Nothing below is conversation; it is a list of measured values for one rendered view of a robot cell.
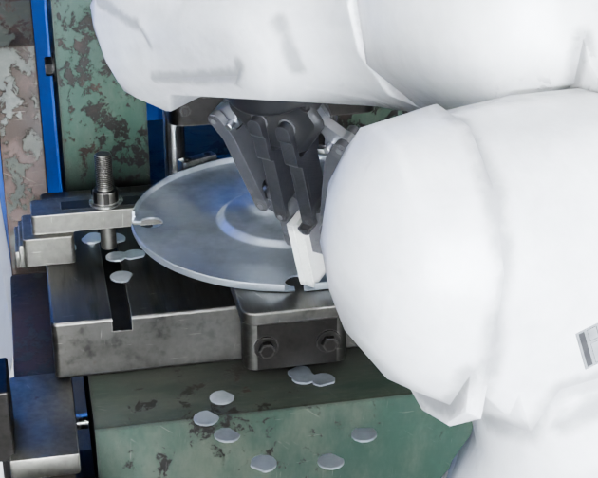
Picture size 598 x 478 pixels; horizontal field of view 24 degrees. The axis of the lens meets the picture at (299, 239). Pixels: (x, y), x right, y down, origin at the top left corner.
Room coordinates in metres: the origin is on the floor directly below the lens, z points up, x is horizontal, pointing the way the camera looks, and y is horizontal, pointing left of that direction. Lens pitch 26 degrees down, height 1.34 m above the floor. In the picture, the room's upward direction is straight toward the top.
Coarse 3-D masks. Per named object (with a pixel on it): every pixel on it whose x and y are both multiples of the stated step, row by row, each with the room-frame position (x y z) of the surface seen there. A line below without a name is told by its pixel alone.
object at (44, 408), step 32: (0, 0) 1.56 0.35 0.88; (0, 32) 1.52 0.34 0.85; (32, 32) 1.52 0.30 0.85; (0, 64) 1.49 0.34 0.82; (32, 64) 1.50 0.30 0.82; (0, 96) 1.48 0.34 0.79; (32, 96) 1.49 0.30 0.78; (0, 128) 1.47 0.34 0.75; (32, 128) 1.48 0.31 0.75; (32, 160) 1.47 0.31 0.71; (32, 192) 1.46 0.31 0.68; (32, 288) 1.33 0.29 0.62; (32, 320) 1.26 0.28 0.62; (32, 352) 1.20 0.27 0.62; (32, 384) 1.10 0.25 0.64; (64, 384) 1.10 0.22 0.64; (32, 416) 1.05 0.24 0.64; (64, 416) 1.05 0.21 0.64; (32, 448) 1.00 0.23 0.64; (64, 448) 1.00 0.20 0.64
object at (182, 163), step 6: (192, 156) 1.29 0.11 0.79; (198, 156) 1.29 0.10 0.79; (204, 156) 1.29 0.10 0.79; (210, 156) 1.30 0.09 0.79; (180, 162) 1.28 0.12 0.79; (186, 162) 1.28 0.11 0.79; (192, 162) 1.28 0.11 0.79; (198, 162) 1.29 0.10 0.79; (204, 162) 1.29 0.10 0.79; (180, 168) 1.28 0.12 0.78; (186, 168) 1.28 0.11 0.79
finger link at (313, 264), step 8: (296, 224) 1.02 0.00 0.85; (296, 232) 1.02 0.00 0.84; (304, 240) 1.02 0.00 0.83; (304, 248) 1.02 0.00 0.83; (304, 256) 1.02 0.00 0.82; (312, 256) 1.03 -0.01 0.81; (320, 256) 1.04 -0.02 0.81; (304, 264) 1.02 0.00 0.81; (312, 264) 1.03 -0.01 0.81; (320, 264) 1.04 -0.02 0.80; (312, 272) 1.03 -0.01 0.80; (320, 272) 1.04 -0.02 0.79; (312, 280) 1.03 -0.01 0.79
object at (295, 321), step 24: (240, 312) 1.00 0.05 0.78; (264, 312) 0.99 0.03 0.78; (288, 312) 1.00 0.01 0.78; (312, 312) 1.00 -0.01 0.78; (336, 312) 1.00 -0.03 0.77; (264, 336) 1.11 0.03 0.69; (288, 336) 1.12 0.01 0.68; (312, 336) 1.12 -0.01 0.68; (336, 336) 1.12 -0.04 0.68; (264, 360) 1.11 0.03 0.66; (288, 360) 1.12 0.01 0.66; (312, 360) 1.12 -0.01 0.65; (336, 360) 1.13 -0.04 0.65
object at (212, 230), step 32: (224, 160) 1.30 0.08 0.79; (320, 160) 1.31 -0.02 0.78; (160, 192) 1.23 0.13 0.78; (192, 192) 1.23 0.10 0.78; (224, 192) 1.23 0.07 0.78; (192, 224) 1.16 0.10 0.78; (224, 224) 1.15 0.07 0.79; (256, 224) 1.14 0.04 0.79; (160, 256) 1.09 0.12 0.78; (192, 256) 1.09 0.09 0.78; (224, 256) 1.09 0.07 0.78; (256, 256) 1.09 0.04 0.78; (288, 256) 1.09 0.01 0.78; (256, 288) 1.03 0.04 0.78; (288, 288) 1.03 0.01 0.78; (320, 288) 1.03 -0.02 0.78
